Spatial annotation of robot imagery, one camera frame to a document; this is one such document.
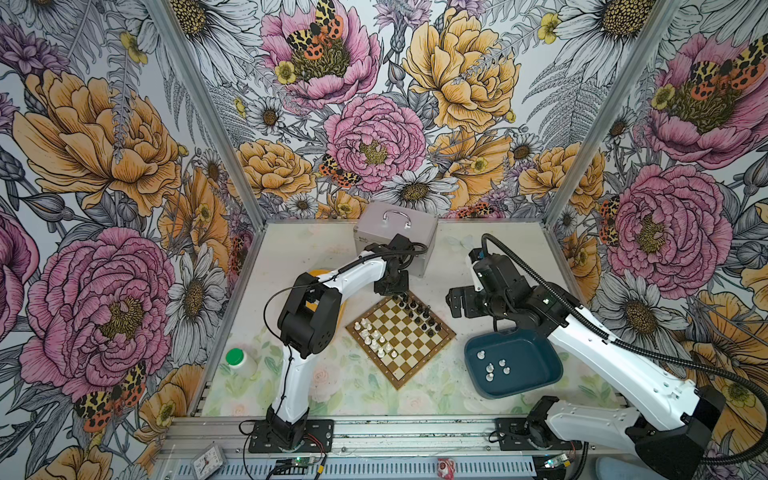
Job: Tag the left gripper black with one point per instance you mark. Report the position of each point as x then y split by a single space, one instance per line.
403 286

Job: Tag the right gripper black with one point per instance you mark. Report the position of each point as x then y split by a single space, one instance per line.
469 294

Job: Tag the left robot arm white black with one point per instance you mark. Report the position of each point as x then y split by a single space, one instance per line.
308 322

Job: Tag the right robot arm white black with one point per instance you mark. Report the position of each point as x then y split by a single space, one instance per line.
667 423

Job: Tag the wooden chess board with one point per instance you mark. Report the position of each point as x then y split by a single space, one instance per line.
400 334

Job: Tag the silver aluminium case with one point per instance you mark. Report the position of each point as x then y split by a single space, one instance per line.
380 222

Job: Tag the teal plastic tray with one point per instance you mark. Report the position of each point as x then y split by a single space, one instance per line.
532 362

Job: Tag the yellow plastic tray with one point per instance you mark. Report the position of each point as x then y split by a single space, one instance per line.
324 308

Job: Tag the white bottle green cap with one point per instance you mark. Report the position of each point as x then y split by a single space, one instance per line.
240 363

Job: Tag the small red white object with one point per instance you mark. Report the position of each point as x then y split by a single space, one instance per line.
446 469

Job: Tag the small white clock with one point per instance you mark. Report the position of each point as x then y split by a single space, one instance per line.
209 462

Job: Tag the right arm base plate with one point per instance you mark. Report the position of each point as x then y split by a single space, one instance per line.
520 434

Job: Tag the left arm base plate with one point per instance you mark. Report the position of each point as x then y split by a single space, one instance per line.
314 436

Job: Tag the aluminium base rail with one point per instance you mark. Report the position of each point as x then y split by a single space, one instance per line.
353 437

